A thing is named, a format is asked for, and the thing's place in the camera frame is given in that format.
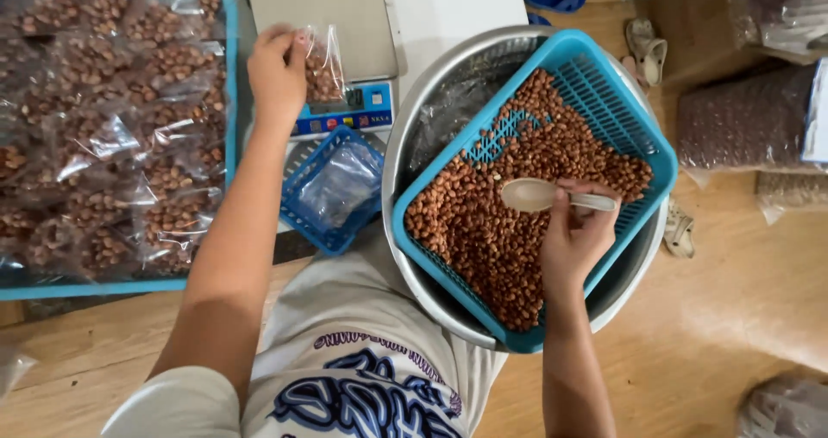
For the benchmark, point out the person's right hand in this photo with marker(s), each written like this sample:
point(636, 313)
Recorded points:
point(576, 247)

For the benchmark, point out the person's left hand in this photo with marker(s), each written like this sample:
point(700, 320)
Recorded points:
point(275, 79)

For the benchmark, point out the small clear peanut bag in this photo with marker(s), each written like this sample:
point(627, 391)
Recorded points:
point(323, 72)

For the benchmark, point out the beige plastic spoon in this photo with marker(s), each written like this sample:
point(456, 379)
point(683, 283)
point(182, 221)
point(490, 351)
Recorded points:
point(527, 194)

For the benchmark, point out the large light blue tray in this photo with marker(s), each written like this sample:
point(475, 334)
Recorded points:
point(231, 102)

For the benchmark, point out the digital weighing scale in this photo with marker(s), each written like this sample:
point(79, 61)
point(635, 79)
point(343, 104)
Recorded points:
point(336, 17)

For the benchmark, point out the heap of loose peanuts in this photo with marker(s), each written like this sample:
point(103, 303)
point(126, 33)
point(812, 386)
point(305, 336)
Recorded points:
point(485, 244)

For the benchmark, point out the beige sandal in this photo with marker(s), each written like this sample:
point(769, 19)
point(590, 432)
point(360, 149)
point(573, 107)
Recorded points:
point(647, 47)
point(679, 231)

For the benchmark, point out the stack of empty clear bags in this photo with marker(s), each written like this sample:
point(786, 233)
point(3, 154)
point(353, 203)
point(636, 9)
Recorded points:
point(339, 186)

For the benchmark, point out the small dark blue basket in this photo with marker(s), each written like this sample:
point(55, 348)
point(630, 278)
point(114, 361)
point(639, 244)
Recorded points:
point(297, 221)

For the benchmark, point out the large steel basin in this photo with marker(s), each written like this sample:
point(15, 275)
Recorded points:
point(420, 95)

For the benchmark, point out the light blue plastic basket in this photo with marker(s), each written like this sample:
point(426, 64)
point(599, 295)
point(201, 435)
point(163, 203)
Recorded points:
point(601, 89)

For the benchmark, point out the pile of packed peanut packets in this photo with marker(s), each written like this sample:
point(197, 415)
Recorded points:
point(110, 127)

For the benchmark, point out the crumpled clear plastic sheet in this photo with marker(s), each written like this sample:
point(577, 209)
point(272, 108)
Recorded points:
point(446, 114)

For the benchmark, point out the white low table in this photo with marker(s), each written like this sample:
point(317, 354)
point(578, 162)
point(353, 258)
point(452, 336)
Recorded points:
point(453, 11)

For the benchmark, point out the large sack of peanuts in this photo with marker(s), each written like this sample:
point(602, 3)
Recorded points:
point(737, 121)

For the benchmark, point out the person's white printed shirt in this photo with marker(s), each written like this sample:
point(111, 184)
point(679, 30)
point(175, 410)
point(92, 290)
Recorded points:
point(349, 334)

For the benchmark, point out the cardboard box with bags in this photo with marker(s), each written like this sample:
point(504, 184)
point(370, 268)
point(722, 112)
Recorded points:
point(705, 17)

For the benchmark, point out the grey plastic bag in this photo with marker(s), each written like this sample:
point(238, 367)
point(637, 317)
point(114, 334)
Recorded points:
point(786, 409)

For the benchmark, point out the white paper sheet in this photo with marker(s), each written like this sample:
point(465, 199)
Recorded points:
point(818, 114)

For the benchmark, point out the clear plastic bag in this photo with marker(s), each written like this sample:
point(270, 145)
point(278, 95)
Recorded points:
point(11, 370)

